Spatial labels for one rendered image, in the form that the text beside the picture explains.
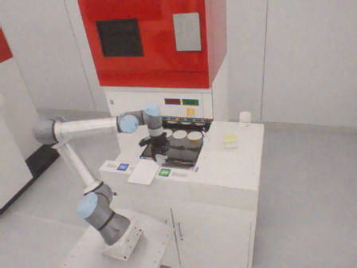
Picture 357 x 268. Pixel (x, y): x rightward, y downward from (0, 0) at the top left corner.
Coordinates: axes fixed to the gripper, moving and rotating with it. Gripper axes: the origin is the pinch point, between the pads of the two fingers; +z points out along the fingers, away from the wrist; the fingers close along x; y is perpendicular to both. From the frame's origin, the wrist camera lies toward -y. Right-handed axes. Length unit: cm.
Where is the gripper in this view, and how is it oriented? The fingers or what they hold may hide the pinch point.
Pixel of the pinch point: (158, 163)
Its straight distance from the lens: 153.1
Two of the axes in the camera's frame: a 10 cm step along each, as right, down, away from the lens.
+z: 1.1, 8.3, 5.4
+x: 3.0, -5.5, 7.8
